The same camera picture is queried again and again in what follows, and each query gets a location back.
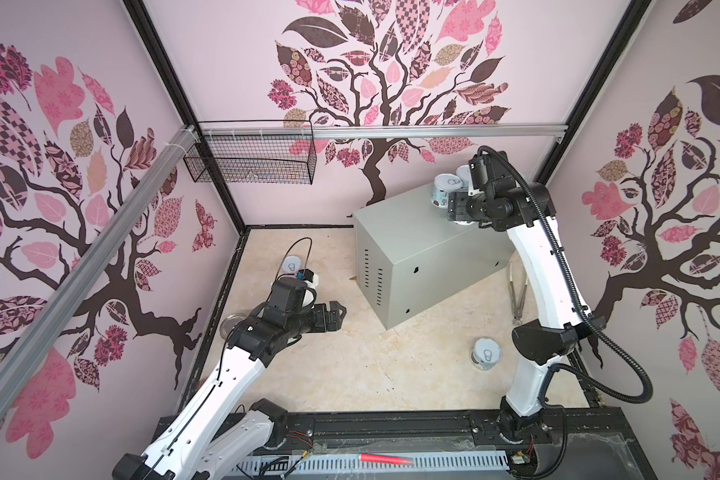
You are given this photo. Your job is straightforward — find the light blue label can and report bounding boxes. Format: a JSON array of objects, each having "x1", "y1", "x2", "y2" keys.
[{"x1": 430, "y1": 173, "x2": 463, "y2": 209}]

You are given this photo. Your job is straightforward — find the grey blue label can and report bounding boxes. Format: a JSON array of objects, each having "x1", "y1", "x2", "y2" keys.
[{"x1": 470, "y1": 338, "x2": 501, "y2": 371}]

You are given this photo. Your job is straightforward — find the teal white label can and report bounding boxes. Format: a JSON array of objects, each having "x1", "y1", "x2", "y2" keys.
[{"x1": 456, "y1": 165, "x2": 471, "y2": 187}]

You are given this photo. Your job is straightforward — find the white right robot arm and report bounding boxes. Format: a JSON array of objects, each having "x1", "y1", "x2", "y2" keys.
[{"x1": 447, "y1": 146, "x2": 590, "y2": 444}]

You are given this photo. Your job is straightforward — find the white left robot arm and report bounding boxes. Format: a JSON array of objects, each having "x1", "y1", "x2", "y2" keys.
[{"x1": 112, "y1": 276, "x2": 347, "y2": 479}]

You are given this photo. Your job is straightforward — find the pink label can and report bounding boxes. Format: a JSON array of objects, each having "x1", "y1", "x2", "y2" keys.
[{"x1": 280, "y1": 255, "x2": 303, "y2": 275}]

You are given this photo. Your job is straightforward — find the blue Progresso soup can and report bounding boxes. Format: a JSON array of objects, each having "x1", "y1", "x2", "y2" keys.
[{"x1": 218, "y1": 314, "x2": 247, "y2": 340}]

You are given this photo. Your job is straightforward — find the grey metal cabinet box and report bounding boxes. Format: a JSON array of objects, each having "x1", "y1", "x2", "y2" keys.
[{"x1": 352, "y1": 184, "x2": 515, "y2": 330}]

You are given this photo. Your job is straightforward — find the metal tongs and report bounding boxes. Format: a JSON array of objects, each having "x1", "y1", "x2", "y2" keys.
[{"x1": 507, "y1": 263, "x2": 528, "y2": 326}]

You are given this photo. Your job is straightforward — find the red pen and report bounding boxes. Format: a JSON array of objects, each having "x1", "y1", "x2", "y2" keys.
[{"x1": 359, "y1": 454, "x2": 414, "y2": 466}]

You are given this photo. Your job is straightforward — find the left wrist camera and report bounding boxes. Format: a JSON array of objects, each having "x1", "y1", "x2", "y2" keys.
[{"x1": 296, "y1": 269, "x2": 319, "y2": 289}]

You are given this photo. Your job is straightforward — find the white slotted cable duct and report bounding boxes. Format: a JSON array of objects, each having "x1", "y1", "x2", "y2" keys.
[{"x1": 231, "y1": 451, "x2": 509, "y2": 479}]

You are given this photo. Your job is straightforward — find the black wire basket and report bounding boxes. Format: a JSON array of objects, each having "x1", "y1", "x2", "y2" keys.
[{"x1": 184, "y1": 120, "x2": 317, "y2": 185}]

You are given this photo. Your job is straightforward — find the aluminium rail back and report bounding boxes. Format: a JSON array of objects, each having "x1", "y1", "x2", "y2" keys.
[{"x1": 202, "y1": 123, "x2": 568, "y2": 139}]

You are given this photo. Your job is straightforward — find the aluminium rail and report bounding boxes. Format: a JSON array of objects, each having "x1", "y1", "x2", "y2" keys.
[
  {"x1": 0, "y1": 125, "x2": 198, "y2": 420},
  {"x1": 202, "y1": 123, "x2": 568, "y2": 139}
]

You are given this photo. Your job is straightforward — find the black corrugated cable hose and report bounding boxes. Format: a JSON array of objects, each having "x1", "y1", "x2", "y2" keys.
[{"x1": 476, "y1": 145, "x2": 654, "y2": 404}]

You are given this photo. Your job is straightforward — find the aluminium rail left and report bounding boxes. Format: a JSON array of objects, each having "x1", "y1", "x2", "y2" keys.
[{"x1": 0, "y1": 125, "x2": 198, "y2": 420}]

